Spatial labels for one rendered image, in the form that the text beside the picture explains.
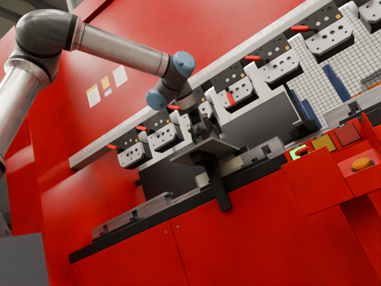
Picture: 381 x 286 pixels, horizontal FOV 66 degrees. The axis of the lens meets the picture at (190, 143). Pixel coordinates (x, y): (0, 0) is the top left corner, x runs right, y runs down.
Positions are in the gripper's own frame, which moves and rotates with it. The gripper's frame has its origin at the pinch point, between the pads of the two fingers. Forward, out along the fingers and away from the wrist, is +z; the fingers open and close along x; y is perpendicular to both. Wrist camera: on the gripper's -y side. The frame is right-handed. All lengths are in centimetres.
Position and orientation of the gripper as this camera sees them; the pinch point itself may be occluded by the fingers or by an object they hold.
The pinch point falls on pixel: (213, 151)
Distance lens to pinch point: 116.1
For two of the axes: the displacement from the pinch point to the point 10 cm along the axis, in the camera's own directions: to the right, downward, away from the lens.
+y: 0.5, -3.8, 9.2
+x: -8.8, 4.2, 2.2
